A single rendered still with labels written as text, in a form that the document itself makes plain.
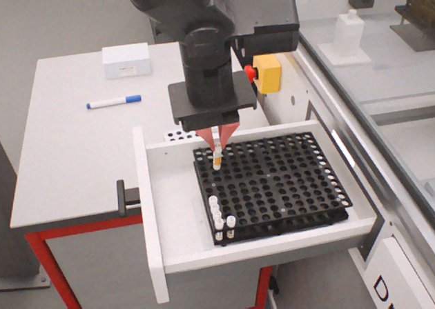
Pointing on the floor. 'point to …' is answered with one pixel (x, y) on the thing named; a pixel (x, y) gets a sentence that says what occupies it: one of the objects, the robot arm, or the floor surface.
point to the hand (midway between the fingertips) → (217, 143)
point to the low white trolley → (107, 186)
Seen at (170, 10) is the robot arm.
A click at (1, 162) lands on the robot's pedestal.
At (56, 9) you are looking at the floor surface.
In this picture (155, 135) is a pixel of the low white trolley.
